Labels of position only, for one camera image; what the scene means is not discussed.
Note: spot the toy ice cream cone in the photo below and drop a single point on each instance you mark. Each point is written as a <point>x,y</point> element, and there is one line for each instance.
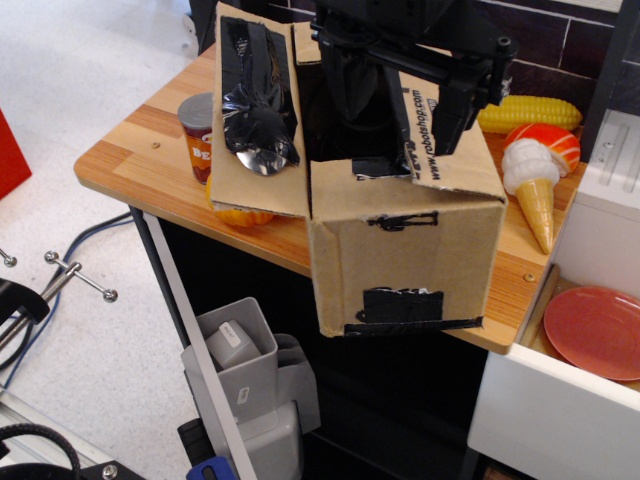
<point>530,174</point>

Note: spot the grey plastic bin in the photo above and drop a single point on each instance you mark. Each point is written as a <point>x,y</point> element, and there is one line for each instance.
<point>273,398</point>

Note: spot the yellow toy corn cob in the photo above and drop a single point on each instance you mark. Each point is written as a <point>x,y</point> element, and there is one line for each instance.
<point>518,110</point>

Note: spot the red plate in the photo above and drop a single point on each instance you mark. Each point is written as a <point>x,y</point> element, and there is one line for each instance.
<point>597,330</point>

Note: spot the orange salmon sushi toy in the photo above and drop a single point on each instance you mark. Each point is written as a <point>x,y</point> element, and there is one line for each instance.
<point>563,145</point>

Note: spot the red food can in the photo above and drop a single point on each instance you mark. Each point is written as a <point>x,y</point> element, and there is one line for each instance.
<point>196,116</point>

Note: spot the brown cardboard box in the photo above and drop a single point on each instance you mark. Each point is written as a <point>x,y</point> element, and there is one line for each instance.
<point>390,253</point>

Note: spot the white power adapter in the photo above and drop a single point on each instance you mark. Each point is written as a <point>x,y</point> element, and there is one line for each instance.
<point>230,345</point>

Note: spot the red box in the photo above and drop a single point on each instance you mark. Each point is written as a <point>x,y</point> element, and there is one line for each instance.
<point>14,170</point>

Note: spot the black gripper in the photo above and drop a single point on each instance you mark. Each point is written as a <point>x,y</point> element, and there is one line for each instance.
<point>433,40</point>

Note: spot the metal clamp with handle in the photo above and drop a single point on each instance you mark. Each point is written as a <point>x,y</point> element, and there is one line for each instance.
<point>31,307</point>

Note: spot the white drawer unit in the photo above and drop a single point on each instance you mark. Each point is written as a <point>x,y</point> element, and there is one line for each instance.
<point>537,413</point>

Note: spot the white table leg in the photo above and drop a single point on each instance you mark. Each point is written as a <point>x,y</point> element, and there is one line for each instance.
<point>229,431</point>

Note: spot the orange toy pumpkin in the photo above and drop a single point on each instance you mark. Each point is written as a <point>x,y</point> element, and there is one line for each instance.
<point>236,217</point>

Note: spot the black blue clamp handle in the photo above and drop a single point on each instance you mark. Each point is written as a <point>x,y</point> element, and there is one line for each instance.
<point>205,463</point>

